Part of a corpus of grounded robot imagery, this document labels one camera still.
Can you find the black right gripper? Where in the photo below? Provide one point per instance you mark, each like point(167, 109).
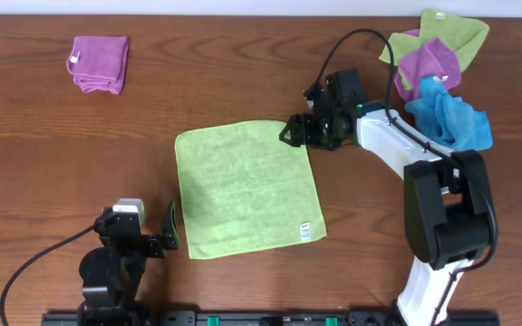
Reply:
point(309, 130)

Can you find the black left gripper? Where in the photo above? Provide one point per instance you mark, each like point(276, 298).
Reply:
point(153, 244)

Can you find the green microfibre cloth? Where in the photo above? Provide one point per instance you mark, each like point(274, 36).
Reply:
point(243, 190)

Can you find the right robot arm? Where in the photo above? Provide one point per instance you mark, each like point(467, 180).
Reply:
point(449, 220)

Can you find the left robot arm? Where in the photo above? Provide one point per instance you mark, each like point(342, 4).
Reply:
point(111, 274)

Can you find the blue crumpled cloth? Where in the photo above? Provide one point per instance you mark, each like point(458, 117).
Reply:
point(447, 120)

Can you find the purple crumpled cloth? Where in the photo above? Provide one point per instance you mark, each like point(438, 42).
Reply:
point(433, 59)

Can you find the folded purple cloth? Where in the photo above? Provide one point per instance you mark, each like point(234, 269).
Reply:
point(98, 63)

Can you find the green cloth at back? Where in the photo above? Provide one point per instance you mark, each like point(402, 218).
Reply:
point(464, 36)

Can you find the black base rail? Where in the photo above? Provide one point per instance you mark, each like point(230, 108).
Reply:
point(189, 318)

